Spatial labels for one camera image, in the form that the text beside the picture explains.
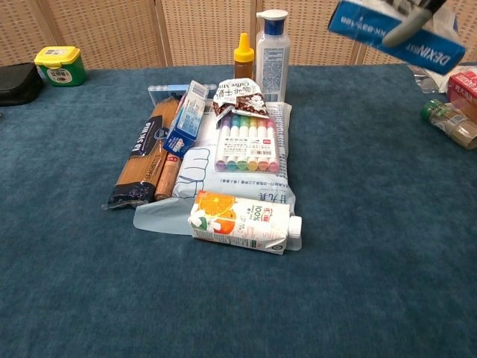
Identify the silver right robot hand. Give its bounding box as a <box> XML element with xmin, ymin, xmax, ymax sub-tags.
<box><xmin>382</xmin><ymin>0</ymin><xmax>449</xmax><ymax>48</ymax></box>

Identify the white blue calculator box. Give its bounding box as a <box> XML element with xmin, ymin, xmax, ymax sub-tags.
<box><xmin>327</xmin><ymin>0</ymin><xmax>467</xmax><ymax>75</ymax></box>

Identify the blue white toothpaste box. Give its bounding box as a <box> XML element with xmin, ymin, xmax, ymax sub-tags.
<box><xmin>162</xmin><ymin>79</ymin><xmax>210</xmax><ymax>158</ymax></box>

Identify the red white food package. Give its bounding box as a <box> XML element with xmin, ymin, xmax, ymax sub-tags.
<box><xmin>446</xmin><ymin>68</ymin><xmax>477</xmax><ymax>125</ymax></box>

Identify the spice jar with green lid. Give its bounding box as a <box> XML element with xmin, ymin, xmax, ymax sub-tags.
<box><xmin>420</xmin><ymin>98</ymin><xmax>477</xmax><ymax>151</ymax></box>

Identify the clear bottle with blue cap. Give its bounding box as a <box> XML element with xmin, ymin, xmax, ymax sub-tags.
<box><xmin>255</xmin><ymin>8</ymin><xmax>291</xmax><ymax>104</ymax></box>

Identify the honey bottle with yellow cap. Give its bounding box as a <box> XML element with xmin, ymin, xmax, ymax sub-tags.
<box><xmin>233</xmin><ymin>32</ymin><xmax>256</xmax><ymax>81</ymax></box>

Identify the coffee mix sachet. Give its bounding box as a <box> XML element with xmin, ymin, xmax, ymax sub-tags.
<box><xmin>212</xmin><ymin>78</ymin><xmax>270</xmax><ymax>120</ymax></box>

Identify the pastel highlighter pen set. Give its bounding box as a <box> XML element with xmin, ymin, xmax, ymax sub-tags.
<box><xmin>214</xmin><ymin>113</ymin><xmax>281</xmax><ymax>175</ymax></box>

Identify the white blue plastic bag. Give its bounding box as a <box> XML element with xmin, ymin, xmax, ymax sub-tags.
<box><xmin>133</xmin><ymin>100</ymin><xmax>303</xmax><ymax>252</ymax></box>

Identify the blue toothbrush pack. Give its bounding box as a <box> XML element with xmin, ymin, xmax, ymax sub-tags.
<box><xmin>147</xmin><ymin>84</ymin><xmax>218</xmax><ymax>108</ymax></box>

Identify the orange juice carton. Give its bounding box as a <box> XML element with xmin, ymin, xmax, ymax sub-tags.
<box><xmin>187</xmin><ymin>189</ymin><xmax>303</xmax><ymax>256</ymax></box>

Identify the brown sausage stick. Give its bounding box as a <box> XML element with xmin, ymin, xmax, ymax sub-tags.
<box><xmin>154</xmin><ymin>151</ymin><xmax>183</xmax><ymax>201</ymax></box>

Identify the woven bamboo folding screen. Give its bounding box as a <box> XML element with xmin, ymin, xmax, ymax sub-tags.
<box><xmin>0</xmin><ymin>0</ymin><xmax>477</xmax><ymax>69</ymax></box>

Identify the spaghetti pack with dark label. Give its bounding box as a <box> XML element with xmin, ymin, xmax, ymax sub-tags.
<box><xmin>101</xmin><ymin>96</ymin><xmax>184</xmax><ymax>210</ymax></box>

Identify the blue felt table mat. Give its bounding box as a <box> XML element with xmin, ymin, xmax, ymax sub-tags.
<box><xmin>0</xmin><ymin>62</ymin><xmax>477</xmax><ymax>358</ymax></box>

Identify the yellow lidded green jar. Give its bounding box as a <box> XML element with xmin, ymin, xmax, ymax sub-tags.
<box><xmin>34</xmin><ymin>45</ymin><xmax>88</xmax><ymax>88</ymax></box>

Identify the black zip pouch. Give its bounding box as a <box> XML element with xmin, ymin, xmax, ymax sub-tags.
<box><xmin>0</xmin><ymin>62</ymin><xmax>45</xmax><ymax>107</ymax></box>

